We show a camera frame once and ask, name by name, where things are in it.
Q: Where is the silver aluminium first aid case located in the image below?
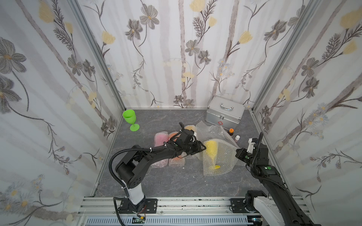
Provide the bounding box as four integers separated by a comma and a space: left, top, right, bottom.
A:
206, 96, 245, 129

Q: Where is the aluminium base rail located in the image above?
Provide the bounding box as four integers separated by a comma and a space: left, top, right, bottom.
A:
76, 197, 314, 226

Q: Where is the amber glass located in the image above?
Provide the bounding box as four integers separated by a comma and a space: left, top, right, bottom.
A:
185, 125, 196, 133

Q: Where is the green plastic wine glass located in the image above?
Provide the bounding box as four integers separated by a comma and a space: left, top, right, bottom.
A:
123, 109, 140, 132

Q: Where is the orange glass in bubble wrap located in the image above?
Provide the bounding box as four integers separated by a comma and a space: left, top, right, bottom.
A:
168, 131, 186, 167

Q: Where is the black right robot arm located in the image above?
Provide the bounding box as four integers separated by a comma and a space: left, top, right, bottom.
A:
236, 138, 316, 226

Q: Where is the black corrugated cable conduit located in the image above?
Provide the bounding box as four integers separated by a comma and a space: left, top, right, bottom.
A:
108, 146, 167, 226

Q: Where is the pink glass in bubble wrap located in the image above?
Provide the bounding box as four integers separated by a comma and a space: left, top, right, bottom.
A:
151, 131, 169, 168

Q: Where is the clear bubble wrap sheet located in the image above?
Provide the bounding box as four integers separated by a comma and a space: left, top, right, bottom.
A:
201, 142, 238, 176
196, 121, 239, 149

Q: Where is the brown bottle orange cap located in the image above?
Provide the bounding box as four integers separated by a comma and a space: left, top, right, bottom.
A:
228, 128, 234, 136

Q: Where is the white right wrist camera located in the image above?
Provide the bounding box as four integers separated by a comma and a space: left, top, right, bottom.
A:
247, 138, 255, 153

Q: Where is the yellow glass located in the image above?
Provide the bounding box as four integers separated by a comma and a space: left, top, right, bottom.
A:
205, 140, 220, 170

